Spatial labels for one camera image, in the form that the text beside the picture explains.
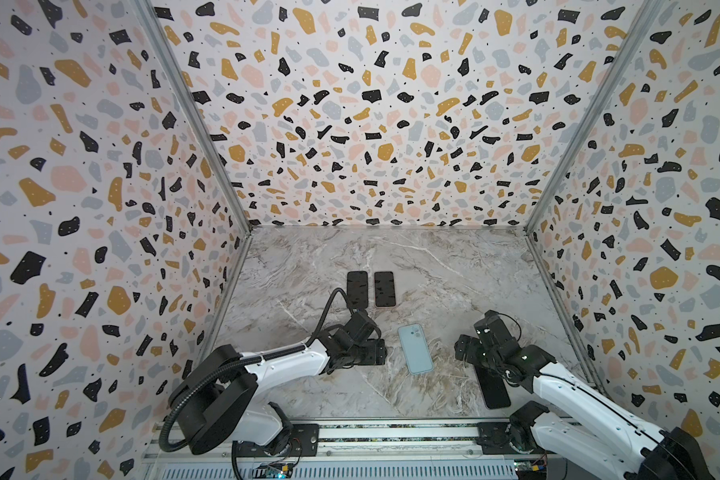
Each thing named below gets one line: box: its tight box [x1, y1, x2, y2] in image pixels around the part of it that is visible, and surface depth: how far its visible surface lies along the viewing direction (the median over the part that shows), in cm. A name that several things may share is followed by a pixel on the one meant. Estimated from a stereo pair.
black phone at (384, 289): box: [374, 271, 396, 307], surface depth 105 cm
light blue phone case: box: [398, 323, 434, 375], surface depth 93 cm
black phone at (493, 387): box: [474, 364, 511, 409], surface depth 83 cm
